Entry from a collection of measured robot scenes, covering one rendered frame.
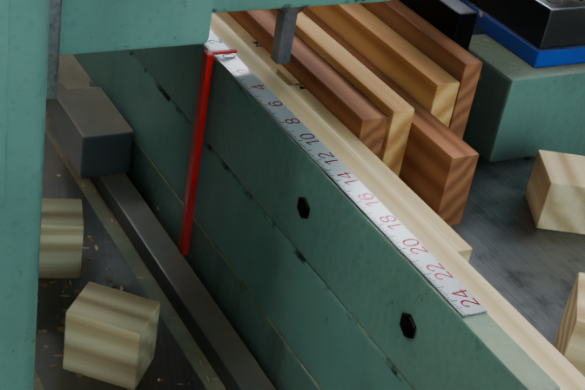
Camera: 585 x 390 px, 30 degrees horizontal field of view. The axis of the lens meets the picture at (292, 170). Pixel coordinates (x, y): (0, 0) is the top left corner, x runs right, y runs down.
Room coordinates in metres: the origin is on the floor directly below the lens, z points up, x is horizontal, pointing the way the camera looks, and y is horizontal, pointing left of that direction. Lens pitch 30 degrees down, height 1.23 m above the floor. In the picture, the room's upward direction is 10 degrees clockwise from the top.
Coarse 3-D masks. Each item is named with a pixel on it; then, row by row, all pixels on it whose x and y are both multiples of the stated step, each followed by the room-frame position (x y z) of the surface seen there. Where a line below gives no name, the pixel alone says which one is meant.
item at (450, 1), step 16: (400, 0) 0.67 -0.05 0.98; (416, 0) 0.66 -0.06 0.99; (432, 0) 0.64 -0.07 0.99; (448, 0) 0.64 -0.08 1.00; (432, 16) 0.64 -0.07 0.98; (448, 16) 0.63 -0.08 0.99; (464, 16) 0.62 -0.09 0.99; (448, 32) 0.63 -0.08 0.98; (464, 32) 0.62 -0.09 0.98; (480, 32) 0.68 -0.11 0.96; (464, 48) 0.63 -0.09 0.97
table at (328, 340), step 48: (144, 96) 0.66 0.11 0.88; (144, 144) 0.66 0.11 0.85; (240, 192) 0.54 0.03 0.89; (480, 192) 0.58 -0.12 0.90; (240, 240) 0.53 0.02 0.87; (288, 240) 0.49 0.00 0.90; (480, 240) 0.52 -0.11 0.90; (528, 240) 0.53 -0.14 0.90; (576, 240) 0.54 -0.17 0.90; (288, 288) 0.48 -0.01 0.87; (528, 288) 0.49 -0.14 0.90; (288, 336) 0.48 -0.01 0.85; (336, 336) 0.44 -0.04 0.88; (336, 384) 0.43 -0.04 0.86; (384, 384) 0.40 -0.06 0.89
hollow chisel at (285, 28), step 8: (280, 16) 0.61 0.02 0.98; (288, 16) 0.60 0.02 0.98; (296, 16) 0.61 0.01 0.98; (280, 24) 0.60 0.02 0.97; (288, 24) 0.60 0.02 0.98; (280, 32) 0.60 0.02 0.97; (288, 32) 0.60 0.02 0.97; (280, 40) 0.60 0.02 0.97; (288, 40) 0.60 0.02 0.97; (272, 48) 0.61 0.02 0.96; (280, 48) 0.60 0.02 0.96; (288, 48) 0.61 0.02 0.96; (272, 56) 0.61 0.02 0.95; (280, 56) 0.60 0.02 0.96; (288, 56) 0.61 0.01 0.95
